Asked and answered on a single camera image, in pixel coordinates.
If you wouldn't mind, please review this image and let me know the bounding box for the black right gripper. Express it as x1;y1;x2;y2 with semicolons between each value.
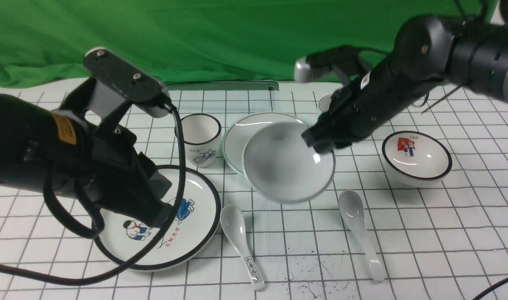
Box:
301;62;409;154

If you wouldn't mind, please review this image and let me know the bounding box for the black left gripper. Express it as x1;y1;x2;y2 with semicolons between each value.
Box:
85;125;172;228

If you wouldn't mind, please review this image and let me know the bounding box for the pale blue cup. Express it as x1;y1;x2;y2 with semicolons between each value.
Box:
318;95;332;114

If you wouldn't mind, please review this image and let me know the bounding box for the pale blue bowl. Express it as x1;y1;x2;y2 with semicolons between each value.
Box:
242;122;336;204

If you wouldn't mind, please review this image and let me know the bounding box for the plain white spoon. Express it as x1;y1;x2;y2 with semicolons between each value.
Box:
337;190;386;283

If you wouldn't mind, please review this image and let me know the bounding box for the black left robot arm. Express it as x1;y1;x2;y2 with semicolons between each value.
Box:
0;80;173;232

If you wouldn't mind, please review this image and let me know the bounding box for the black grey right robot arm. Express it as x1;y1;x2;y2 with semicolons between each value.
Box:
295;15;508;154

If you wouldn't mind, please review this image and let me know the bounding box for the white bowl with black rim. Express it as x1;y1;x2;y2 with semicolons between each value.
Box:
381;130;453;188

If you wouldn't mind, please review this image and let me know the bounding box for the white plate with cartoon children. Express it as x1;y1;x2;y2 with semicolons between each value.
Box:
95;168;221;271

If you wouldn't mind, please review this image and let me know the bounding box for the white cup with bicycle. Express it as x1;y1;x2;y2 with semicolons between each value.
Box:
180;113;222;168

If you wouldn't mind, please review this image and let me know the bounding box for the pale blue plate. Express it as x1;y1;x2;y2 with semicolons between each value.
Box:
221;112;306;175

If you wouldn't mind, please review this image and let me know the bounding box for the white spoon with label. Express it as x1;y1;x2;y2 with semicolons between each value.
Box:
220;205;266;292

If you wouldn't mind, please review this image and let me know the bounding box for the green backdrop cloth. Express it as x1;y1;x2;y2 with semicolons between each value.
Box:
0;0;459;88

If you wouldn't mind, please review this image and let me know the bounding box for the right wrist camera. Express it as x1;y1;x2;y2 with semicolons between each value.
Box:
294;45;372;86

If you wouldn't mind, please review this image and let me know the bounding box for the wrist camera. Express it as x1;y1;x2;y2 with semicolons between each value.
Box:
58;47;171;138
294;45;372;86

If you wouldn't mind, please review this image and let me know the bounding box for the black camera cable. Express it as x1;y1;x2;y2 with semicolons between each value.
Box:
0;104;187;286

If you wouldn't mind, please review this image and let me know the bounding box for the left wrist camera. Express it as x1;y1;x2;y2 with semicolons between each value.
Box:
58;47;171;138

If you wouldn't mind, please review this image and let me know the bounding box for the black left cable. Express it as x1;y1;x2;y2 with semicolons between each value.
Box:
473;273;508;300

